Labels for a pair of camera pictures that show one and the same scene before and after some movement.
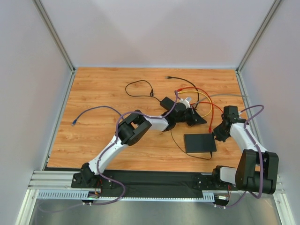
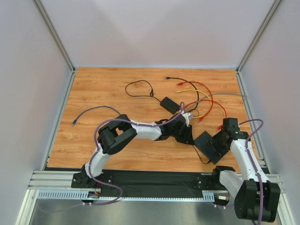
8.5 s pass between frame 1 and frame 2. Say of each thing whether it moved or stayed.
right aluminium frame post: stayed
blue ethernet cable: stayed
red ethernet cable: moved
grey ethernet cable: stayed
